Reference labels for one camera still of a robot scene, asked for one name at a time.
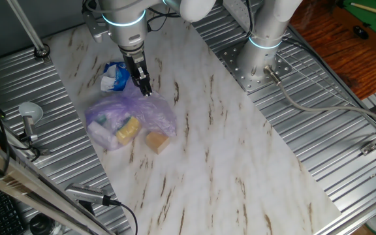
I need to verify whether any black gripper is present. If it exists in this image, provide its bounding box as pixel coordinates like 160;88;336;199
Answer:
121;50;153;97

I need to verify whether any purple translucent plastic bag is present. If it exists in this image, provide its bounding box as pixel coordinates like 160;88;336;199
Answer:
84;81;178;151

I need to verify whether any yellow sponge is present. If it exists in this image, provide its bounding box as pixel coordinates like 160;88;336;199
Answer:
115;116;142;146

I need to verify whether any small green item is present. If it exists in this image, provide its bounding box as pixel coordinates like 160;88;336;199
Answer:
95;114;109;127

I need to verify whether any wooden block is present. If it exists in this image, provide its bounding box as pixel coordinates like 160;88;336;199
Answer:
145;130;171;155

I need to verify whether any white rectangular pack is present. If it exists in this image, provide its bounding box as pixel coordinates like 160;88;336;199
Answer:
87;120;119;151

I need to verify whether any blue tissue pack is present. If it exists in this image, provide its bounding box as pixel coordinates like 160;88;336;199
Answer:
100;61;131;93

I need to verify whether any marble pattern table mat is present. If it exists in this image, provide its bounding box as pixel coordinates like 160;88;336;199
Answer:
42;12;343;235

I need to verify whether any grey round disc stand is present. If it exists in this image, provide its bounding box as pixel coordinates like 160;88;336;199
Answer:
18;101;44;125

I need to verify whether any silver tripod pole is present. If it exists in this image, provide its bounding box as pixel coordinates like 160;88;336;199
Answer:
6;0;51;62

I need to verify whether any small black oval object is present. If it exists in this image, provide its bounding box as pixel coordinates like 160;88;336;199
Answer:
352;25;369;40

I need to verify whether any green felt pool table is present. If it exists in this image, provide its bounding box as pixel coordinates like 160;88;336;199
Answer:
331;0;376;60

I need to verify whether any wooden cue stick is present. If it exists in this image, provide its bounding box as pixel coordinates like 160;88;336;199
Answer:
350;2;376;20

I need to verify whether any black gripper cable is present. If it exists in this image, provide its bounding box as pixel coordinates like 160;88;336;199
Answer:
146;5;180;33

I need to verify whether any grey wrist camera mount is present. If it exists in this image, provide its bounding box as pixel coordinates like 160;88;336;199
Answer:
82;10;110;44

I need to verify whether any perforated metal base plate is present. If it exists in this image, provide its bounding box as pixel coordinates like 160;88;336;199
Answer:
219;42;294;94

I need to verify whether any silver depth camera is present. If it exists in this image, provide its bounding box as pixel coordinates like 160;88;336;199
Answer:
64;182;122;208

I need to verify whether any silver clamp bracket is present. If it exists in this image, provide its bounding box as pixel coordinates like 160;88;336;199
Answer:
22;116;40;144

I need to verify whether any black cable bundle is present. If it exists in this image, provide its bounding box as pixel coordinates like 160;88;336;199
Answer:
243;0;258;37

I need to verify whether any aluminium frame beam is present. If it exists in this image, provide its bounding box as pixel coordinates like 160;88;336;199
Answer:
0;132;118;235

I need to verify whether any thick grey cable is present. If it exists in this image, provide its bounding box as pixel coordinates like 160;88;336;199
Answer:
262;65;376;131

